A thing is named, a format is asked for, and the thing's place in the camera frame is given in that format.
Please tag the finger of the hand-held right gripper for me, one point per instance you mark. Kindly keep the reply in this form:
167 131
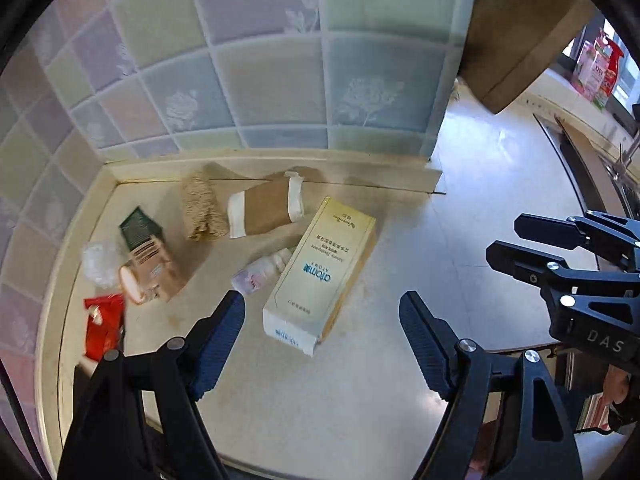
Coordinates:
520 262
545 230

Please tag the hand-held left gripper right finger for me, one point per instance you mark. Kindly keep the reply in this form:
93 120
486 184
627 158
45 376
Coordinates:
425 350

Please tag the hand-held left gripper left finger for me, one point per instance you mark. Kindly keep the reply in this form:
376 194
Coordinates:
220 345

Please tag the red packet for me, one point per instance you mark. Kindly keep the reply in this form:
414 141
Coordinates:
102 330

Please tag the yellow cardboard box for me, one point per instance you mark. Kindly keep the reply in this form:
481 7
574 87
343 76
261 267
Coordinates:
320 270

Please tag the clear plastic wrap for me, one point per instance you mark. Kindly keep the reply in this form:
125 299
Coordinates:
97 262

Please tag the person's right hand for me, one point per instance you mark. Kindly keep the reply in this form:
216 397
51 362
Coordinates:
614 385

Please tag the steel sink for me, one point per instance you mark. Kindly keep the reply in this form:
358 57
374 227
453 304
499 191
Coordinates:
575 160

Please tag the pink striped cloth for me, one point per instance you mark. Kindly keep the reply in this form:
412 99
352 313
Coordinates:
595 410

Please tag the small white bottle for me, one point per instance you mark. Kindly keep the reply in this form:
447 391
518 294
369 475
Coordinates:
260 272

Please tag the metal faucet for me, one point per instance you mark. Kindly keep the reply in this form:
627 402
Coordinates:
622 160

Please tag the green-topped brown carton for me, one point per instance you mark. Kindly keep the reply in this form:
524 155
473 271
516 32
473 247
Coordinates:
150 265

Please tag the black glass gas stove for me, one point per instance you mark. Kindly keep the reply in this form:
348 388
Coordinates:
82 377

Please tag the beige sponge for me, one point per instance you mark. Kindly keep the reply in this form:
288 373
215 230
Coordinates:
200 205

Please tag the brown paper cup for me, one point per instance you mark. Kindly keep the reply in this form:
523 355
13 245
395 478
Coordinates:
265 210

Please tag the red trigger spray bottle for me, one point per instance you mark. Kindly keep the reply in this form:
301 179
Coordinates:
610 72

